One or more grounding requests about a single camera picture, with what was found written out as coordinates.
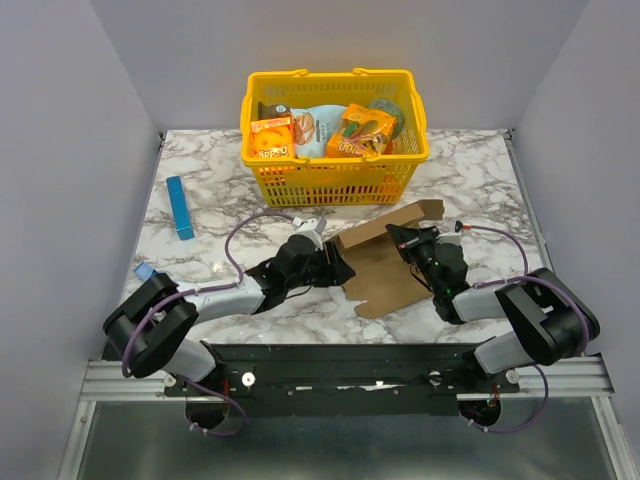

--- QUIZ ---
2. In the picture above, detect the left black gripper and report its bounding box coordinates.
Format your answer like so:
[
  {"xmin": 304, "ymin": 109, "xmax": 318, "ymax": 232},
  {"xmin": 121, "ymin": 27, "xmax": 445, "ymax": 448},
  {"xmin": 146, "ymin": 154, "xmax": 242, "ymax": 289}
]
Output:
[{"xmin": 286, "ymin": 240, "xmax": 356, "ymax": 291}]

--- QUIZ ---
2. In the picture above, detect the brown cardboard box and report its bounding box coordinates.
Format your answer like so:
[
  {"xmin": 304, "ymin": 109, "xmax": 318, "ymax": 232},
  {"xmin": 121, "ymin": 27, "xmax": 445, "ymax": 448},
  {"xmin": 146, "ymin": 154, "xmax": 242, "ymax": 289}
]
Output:
[{"xmin": 336, "ymin": 199, "xmax": 444, "ymax": 319}]

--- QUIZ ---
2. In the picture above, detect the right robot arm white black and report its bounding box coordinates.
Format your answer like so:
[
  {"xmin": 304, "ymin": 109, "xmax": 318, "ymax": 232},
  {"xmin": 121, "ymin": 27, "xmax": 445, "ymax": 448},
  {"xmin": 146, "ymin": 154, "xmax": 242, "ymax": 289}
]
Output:
[{"xmin": 386, "ymin": 221, "xmax": 601, "ymax": 392}]

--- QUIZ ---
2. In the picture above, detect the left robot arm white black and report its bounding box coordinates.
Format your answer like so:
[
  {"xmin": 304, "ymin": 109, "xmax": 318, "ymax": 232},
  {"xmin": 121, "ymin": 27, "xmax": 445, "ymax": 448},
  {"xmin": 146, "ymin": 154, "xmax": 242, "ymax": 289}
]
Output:
[{"xmin": 103, "ymin": 234, "xmax": 355, "ymax": 395}]

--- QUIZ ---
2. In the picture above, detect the long blue box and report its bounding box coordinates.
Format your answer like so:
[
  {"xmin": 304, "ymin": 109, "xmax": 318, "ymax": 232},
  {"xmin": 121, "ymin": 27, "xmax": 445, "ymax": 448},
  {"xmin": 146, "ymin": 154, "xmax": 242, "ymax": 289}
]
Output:
[{"xmin": 166, "ymin": 176, "xmax": 195, "ymax": 241}]

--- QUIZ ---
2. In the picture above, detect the small blue box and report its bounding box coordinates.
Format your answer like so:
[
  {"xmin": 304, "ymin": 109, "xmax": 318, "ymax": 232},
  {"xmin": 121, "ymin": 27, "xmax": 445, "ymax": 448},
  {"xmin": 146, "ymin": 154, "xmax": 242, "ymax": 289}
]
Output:
[{"xmin": 133, "ymin": 262, "xmax": 157, "ymax": 281}]

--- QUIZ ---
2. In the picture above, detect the yellow plastic shopping basket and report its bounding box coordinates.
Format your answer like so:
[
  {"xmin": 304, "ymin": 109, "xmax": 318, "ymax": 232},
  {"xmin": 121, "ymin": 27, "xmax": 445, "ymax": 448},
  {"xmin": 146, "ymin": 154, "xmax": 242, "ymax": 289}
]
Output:
[{"xmin": 240, "ymin": 68, "xmax": 429, "ymax": 207}]

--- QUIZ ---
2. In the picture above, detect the orange gummy candy bag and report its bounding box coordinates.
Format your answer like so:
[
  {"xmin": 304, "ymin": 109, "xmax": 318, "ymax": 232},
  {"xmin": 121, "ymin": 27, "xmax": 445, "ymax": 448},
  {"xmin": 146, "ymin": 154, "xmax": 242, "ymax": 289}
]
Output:
[{"xmin": 326, "ymin": 104, "xmax": 396, "ymax": 158}]

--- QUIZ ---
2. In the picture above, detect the green round scrubber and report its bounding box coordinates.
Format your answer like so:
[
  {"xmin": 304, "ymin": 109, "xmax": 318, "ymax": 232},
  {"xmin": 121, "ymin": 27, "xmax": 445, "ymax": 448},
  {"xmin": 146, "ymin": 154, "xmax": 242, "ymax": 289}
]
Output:
[{"xmin": 368, "ymin": 98, "xmax": 405, "ymax": 140}]

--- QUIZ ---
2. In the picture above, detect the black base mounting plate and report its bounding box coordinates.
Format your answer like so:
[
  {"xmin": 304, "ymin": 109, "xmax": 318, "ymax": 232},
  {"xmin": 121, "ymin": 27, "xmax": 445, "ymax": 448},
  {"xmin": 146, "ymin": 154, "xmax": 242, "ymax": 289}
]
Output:
[{"xmin": 164, "ymin": 342, "xmax": 531, "ymax": 419}]

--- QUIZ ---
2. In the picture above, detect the light blue chips bag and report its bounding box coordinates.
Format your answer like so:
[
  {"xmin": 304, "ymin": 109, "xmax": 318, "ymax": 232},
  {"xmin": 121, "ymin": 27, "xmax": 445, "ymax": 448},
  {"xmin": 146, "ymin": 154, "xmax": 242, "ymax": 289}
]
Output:
[{"xmin": 290, "ymin": 105, "xmax": 346, "ymax": 158}]

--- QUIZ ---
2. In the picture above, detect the dark brown packet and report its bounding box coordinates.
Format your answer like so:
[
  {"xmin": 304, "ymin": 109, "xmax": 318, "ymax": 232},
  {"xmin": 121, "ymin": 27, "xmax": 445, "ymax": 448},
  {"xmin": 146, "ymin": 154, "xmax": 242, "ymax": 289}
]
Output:
[{"xmin": 258, "ymin": 102, "xmax": 291, "ymax": 120}]

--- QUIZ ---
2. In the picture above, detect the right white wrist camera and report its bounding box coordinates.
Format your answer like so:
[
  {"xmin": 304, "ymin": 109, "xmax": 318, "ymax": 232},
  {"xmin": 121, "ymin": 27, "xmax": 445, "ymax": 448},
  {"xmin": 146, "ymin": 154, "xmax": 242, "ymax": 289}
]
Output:
[{"xmin": 438, "ymin": 220, "xmax": 464, "ymax": 246}]

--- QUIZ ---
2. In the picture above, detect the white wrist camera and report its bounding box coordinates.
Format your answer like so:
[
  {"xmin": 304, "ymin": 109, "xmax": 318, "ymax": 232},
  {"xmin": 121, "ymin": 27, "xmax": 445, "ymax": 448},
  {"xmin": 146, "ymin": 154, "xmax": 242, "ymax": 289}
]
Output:
[
  {"xmin": 292, "ymin": 217, "xmax": 327, "ymax": 249},
  {"xmin": 438, "ymin": 220, "xmax": 464, "ymax": 246}
]

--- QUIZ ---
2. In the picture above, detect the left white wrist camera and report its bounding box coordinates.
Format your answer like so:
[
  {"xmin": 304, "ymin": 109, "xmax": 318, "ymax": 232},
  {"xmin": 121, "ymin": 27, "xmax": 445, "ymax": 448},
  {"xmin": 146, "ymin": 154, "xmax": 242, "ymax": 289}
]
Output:
[{"xmin": 292, "ymin": 217, "xmax": 327, "ymax": 249}]

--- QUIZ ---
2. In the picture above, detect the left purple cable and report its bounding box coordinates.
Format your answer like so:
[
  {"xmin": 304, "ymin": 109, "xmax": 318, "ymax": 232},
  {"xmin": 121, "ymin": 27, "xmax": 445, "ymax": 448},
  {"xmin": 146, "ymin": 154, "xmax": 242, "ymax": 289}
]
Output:
[{"xmin": 121, "ymin": 210, "xmax": 301, "ymax": 437}]

